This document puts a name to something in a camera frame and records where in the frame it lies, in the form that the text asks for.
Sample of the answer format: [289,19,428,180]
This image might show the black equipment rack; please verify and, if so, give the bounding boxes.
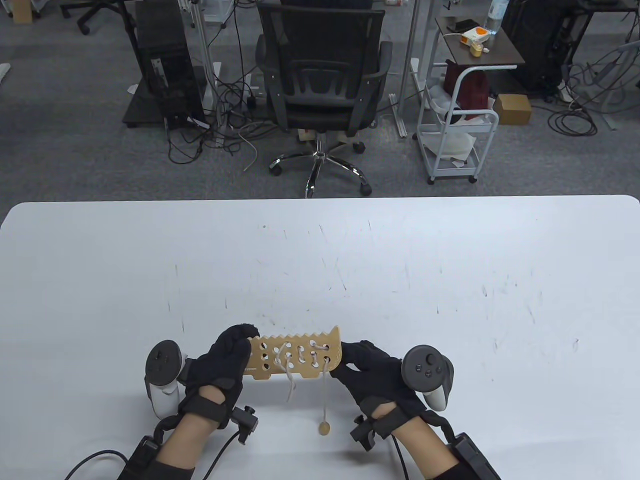
[501,0,596,98]

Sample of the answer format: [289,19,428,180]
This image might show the brown side table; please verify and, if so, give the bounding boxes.
[434,16,526,123]

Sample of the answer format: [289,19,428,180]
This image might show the black computer tower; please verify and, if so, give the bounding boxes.
[134,0,210,132]

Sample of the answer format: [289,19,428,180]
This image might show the beige lacing rope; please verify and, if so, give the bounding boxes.
[272,342,333,426]

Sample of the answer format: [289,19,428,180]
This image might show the black glove cable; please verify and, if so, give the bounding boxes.
[154,415,182,442]

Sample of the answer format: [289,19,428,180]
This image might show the person's left forearm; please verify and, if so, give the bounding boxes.
[157,387,226,480]

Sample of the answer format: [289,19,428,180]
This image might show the white floor cable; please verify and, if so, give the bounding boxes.
[237,125,258,172]

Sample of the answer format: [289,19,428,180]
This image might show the black looped pack cable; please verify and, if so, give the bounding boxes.
[64,450,128,480]

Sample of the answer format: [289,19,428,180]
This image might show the dark red bag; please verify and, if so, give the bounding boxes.
[444,60,492,120]

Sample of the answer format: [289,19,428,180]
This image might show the person's left hand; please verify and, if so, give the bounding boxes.
[177,324,261,428]

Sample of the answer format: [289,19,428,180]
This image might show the tangle of black cables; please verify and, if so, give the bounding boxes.
[167,60,281,166]

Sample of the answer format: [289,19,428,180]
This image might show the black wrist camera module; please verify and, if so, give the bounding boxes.
[350,415,381,451]
[231,406,259,445]

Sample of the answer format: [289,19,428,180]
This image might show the person's right forearm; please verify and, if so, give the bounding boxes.
[397,415,461,480]

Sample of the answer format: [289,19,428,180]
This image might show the person's right hand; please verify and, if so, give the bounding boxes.
[330,340,441,436]

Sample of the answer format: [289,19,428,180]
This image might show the black mesh office chair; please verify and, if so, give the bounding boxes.
[255,2,393,198]

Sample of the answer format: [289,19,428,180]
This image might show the black forearm strapped pack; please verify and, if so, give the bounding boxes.
[120,435,161,480]
[450,432,501,480]

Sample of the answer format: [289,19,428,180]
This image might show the aluminium frame post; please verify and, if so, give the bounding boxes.
[190,0,225,147]
[395,0,423,138]

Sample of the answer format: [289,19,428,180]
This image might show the black and white tracking controller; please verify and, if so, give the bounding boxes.
[145,340,188,420]
[401,345,455,412]

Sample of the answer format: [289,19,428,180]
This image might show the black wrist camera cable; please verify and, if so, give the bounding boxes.
[202,432,241,480]
[392,435,408,480]

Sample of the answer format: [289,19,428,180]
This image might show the brown cardboard box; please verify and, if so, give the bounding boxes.
[494,94,532,125]

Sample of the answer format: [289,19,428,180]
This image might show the coiled black floor cable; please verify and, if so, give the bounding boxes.
[547,107,598,137]

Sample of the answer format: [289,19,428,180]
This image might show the white rolling cart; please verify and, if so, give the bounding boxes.
[414,57,500,186]

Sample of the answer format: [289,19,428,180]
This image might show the clear water bottle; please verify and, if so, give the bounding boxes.
[487,0,510,35]

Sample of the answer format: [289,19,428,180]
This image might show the black chair base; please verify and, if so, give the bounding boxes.
[61,0,132,35]

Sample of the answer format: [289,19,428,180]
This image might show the white crumpled paper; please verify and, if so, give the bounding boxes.
[422,131,476,161]

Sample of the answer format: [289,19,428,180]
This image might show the wooden crocodile lacing toy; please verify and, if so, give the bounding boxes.
[242,325,343,381]

